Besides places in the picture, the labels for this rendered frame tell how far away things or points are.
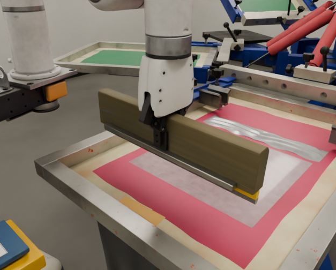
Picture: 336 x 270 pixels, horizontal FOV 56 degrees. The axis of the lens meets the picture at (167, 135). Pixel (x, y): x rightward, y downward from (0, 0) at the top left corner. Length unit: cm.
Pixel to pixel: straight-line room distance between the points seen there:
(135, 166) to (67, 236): 131
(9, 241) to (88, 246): 134
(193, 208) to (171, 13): 37
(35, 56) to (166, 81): 43
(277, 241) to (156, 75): 35
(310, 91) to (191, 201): 66
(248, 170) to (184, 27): 23
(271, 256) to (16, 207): 196
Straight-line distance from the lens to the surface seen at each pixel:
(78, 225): 207
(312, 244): 57
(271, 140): 92
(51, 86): 87
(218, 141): 49
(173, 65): 51
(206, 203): 65
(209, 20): 614
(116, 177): 73
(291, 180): 77
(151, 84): 50
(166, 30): 49
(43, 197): 237
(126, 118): 64
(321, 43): 145
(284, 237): 62
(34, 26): 84
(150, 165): 77
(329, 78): 119
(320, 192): 75
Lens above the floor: 137
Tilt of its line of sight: 27 degrees down
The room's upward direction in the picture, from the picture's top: straight up
